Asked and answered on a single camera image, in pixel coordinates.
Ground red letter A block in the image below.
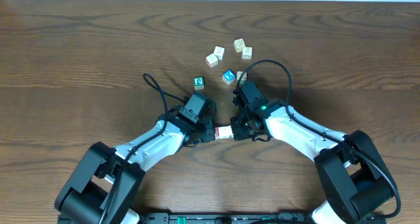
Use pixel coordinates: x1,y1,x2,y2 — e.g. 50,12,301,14
215,127,220,139

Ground plain white block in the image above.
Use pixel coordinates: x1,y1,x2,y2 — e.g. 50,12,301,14
217,125,234,139

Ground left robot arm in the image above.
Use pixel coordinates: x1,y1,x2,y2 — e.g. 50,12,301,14
54,92,215,223

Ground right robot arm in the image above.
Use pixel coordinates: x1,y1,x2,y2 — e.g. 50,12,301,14
231,96,402,223

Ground green letter block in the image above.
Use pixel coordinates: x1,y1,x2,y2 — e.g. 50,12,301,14
194,76,205,91

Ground teal picture block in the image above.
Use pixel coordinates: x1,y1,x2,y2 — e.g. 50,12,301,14
236,71,247,85

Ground blue letter X block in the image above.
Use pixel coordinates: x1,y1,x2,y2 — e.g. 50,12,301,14
222,70,236,85

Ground red edged white block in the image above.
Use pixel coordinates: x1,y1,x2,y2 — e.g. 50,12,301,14
205,53,219,68

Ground white picture block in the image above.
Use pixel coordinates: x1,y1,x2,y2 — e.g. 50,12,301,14
213,46,225,60

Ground tan picture block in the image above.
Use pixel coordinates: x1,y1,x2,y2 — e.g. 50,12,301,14
241,47,253,60

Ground yellow picture block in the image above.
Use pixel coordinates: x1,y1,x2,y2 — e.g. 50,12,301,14
234,38,246,53

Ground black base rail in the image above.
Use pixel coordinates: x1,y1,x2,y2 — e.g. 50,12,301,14
57,208,387,224

